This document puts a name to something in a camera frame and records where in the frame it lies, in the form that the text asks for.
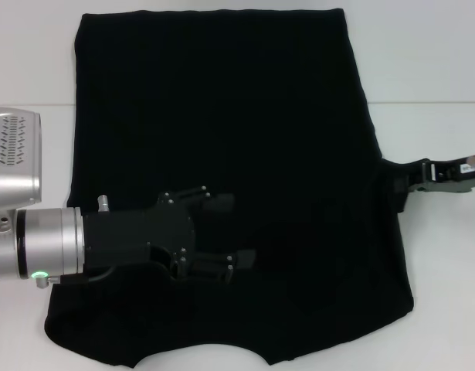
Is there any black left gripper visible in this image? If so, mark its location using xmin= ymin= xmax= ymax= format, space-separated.
xmin=81 ymin=185 xmax=257 ymax=286

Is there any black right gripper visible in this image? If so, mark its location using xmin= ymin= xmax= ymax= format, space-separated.
xmin=408 ymin=155 xmax=475 ymax=194

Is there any black shirt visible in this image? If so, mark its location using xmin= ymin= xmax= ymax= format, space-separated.
xmin=43 ymin=8 xmax=427 ymax=346

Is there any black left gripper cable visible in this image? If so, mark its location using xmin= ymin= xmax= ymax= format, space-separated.
xmin=34 ymin=265 xmax=120 ymax=289

